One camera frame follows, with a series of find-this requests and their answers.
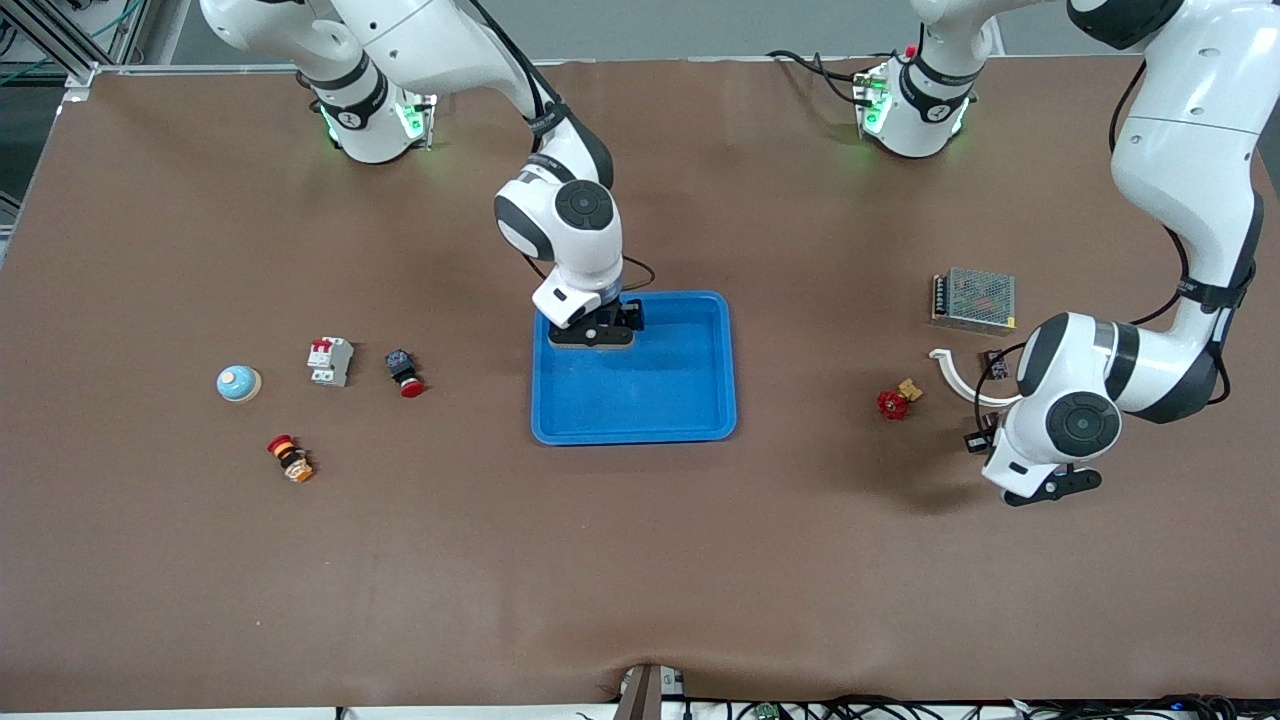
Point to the blue service bell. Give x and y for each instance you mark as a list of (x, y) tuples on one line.
[(605, 346), (238, 383)]

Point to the metal mesh power supply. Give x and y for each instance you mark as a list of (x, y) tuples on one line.
[(975, 298)]

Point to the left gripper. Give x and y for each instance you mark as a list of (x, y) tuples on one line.
[(978, 440)]

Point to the red push button switch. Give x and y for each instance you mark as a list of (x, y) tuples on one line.
[(403, 370)]

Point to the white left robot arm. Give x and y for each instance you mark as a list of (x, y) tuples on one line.
[(1190, 150)]

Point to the aluminium frame profile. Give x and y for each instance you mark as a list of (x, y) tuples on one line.
[(60, 50)]

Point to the white circuit breaker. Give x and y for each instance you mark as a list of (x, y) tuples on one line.
[(330, 362)]

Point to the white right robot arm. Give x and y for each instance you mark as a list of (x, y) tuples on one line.
[(440, 40)]

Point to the blue plastic tray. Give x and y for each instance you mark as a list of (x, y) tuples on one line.
[(640, 400)]

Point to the large table cover mat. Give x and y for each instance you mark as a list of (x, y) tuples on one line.
[(640, 560)]

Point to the red yellow emergency stop button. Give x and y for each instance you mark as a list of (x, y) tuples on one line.
[(290, 458)]

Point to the white curved plastic bracket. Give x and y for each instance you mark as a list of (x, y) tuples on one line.
[(955, 380)]

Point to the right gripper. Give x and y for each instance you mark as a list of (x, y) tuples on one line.
[(628, 313)]

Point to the small black capacitor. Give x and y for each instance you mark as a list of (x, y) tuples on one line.
[(995, 364)]

